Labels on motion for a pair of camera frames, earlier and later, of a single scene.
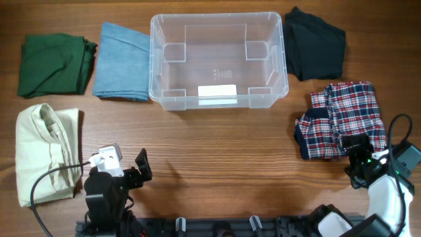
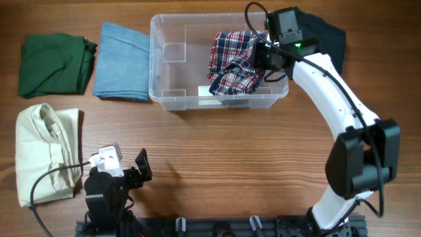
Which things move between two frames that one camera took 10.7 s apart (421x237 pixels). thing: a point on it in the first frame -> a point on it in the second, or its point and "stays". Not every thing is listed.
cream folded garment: (45, 138) stays
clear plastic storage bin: (216, 58) stays
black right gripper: (365, 147) -> (258, 49)
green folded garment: (54, 64) stays
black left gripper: (137, 180) stays
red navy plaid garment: (344, 109) -> (231, 70)
